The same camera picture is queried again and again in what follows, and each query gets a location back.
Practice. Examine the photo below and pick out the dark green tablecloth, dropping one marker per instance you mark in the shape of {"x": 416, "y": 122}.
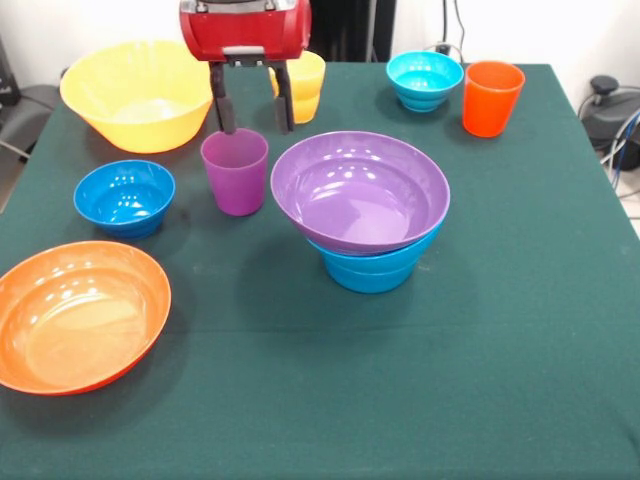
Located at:
{"x": 320, "y": 375}

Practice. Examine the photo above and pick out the orange-red plastic cup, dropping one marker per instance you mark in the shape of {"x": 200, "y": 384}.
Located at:
{"x": 492, "y": 105}

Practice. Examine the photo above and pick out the small cyan plastic bowl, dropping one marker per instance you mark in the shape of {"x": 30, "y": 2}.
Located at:
{"x": 425, "y": 80}

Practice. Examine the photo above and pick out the small light blue bowl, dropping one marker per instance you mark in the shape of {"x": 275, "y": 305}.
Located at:
{"x": 370, "y": 285}

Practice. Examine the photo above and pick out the yellow plastic cup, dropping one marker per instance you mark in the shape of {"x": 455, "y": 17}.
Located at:
{"x": 307, "y": 75}
{"x": 306, "y": 111}

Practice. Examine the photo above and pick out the large purple plastic bowl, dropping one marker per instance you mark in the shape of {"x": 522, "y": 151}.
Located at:
{"x": 360, "y": 190}

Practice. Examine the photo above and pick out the purple plastic cup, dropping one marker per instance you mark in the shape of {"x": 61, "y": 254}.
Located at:
{"x": 235, "y": 175}

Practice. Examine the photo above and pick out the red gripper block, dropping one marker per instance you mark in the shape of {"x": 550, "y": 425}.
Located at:
{"x": 245, "y": 32}

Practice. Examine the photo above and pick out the large yellow plastic bowl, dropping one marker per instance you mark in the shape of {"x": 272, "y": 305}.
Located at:
{"x": 130, "y": 100}

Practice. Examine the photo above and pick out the black wall plug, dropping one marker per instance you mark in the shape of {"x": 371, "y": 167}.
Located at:
{"x": 442, "y": 48}

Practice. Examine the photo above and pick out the small dark blue bowl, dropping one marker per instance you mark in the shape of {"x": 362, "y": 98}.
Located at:
{"x": 125, "y": 200}

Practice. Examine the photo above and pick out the medium light blue bowl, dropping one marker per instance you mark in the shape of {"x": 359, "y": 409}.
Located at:
{"x": 370, "y": 264}

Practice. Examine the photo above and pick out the orange shallow plastic bowl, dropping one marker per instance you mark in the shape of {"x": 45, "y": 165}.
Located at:
{"x": 80, "y": 320}

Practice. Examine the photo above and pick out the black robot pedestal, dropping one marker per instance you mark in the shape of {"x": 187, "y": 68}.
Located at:
{"x": 345, "y": 30}

